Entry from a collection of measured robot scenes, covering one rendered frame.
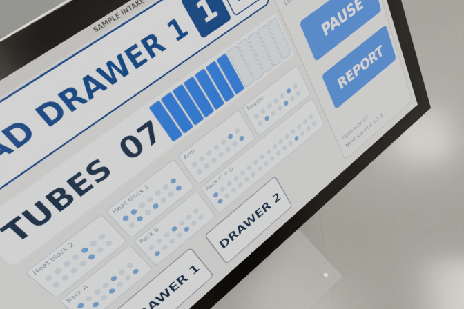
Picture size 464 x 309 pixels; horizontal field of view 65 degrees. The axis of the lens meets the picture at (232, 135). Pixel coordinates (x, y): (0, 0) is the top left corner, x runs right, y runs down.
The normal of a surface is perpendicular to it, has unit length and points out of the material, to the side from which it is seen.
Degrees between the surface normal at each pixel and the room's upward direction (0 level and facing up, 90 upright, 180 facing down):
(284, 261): 3
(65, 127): 50
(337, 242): 0
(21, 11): 90
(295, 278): 3
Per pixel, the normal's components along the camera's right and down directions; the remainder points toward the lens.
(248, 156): 0.44, 0.23
